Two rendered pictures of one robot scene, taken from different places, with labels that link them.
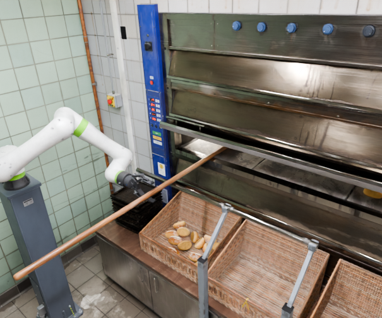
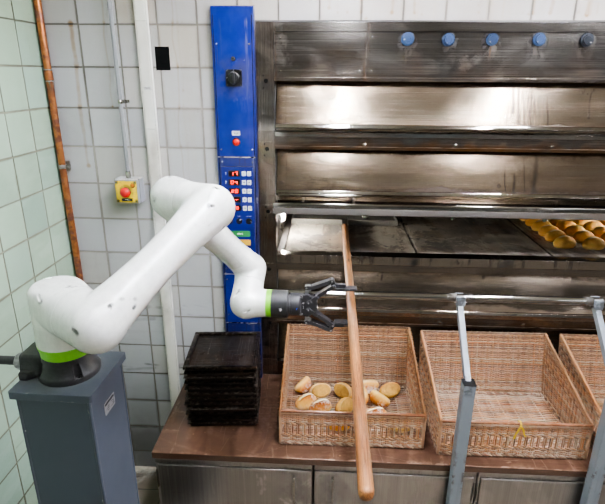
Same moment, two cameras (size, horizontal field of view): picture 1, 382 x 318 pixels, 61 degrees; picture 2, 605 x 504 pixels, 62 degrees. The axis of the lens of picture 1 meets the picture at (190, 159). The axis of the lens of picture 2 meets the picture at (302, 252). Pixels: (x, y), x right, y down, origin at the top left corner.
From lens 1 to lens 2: 1.41 m
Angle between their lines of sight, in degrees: 35
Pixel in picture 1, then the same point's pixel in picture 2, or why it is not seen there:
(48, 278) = not seen: outside the picture
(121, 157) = (257, 267)
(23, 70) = not seen: outside the picture
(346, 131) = (560, 164)
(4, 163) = (121, 298)
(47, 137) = (203, 225)
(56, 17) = (4, 22)
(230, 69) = (394, 103)
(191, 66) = (319, 106)
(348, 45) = (562, 57)
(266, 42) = (452, 60)
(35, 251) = not seen: outside the picture
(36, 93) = not seen: outside the picture
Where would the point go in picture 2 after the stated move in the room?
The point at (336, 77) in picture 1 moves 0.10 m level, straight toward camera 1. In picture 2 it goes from (548, 99) to (567, 100)
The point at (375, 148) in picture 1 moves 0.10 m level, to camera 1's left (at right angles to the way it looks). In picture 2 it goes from (595, 177) to (584, 180)
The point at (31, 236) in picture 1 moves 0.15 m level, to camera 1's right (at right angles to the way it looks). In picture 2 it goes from (113, 488) to (166, 463)
